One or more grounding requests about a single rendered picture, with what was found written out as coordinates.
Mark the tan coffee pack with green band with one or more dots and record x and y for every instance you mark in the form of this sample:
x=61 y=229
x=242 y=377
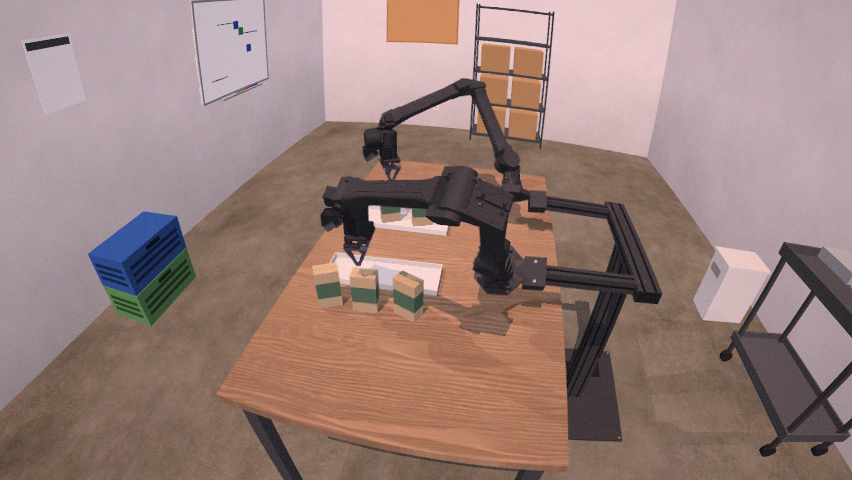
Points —
x=390 y=214
x=327 y=283
x=408 y=291
x=364 y=286
x=419 y=218

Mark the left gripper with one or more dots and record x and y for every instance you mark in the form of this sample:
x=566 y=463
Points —
x=364 y=229

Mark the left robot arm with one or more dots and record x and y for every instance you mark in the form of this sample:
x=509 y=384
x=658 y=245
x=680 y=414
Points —
x=452 y=197

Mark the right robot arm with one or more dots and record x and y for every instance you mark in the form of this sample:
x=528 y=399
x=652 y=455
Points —
x=509 y=159

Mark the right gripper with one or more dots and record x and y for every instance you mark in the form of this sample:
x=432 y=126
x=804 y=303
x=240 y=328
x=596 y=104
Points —
x=392 y=166

